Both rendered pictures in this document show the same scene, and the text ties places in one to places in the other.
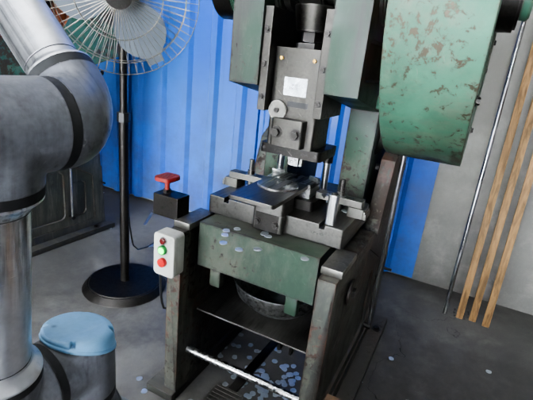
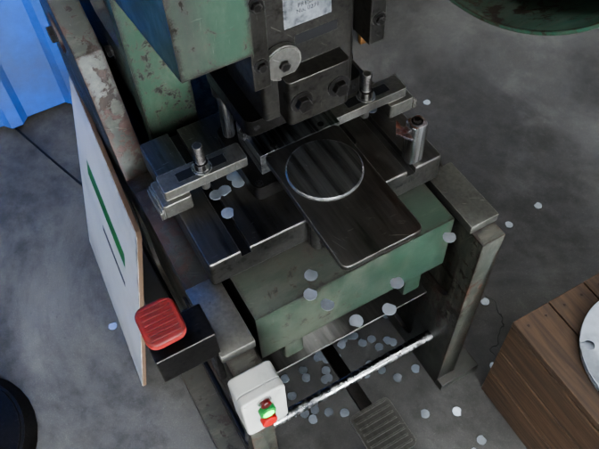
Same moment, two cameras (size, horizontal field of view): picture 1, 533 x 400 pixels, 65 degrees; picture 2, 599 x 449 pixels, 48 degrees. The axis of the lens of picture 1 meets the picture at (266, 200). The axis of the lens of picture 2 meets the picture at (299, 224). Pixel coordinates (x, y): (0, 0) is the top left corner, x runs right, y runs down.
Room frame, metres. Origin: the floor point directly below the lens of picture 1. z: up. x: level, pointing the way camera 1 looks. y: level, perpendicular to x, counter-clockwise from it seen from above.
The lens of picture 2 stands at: (0.81, 0.54, 1.61)
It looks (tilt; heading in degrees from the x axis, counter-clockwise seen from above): 55 degrees down; 308
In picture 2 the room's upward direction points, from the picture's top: 3 degrees counter-clockwise
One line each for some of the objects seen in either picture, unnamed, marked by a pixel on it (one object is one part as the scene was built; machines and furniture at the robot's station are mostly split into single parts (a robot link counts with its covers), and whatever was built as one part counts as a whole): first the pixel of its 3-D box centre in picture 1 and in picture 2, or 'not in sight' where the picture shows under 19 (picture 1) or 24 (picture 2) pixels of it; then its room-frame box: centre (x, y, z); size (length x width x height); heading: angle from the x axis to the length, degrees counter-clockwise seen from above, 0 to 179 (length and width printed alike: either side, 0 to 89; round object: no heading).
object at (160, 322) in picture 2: (166, 186); (164, 332); (1.25, 0.31, 0.72); 0.07 x 0.06 x 0.08; 155
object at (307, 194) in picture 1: (293, 183); (288, 131); (1.31, -0.08, 0.76); 0.15 x 0.09 x 0.05; 65
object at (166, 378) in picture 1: (237, 234); (149, 238); (1.56, 0.10, 0.45); 0.92 x 0.12 x 0.90; 155
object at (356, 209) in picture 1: (343, 195); (370, 93); (1.25, -0.24, 0.76); 0.17 x 0.06 x 0.10; 65
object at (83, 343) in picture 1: (76, 356); not in sight; (0.59, 0.30, 0.62); 0.13 x 0.12 x 0.14; 151
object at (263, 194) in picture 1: (268, 209); (340, 214); (1.16, -0.01, 0.72); 0.25 x 0.14 x 0.14; 155
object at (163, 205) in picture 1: (170, 219); (188, 356); (1.24, 0.30, 0.62); 0.10 x 0.06 x 0.20; 65
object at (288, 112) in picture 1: (300, 96); (291, 4); (1.28, -0.07, 1.04); 0.17 x 0.15 x 0.30; 155
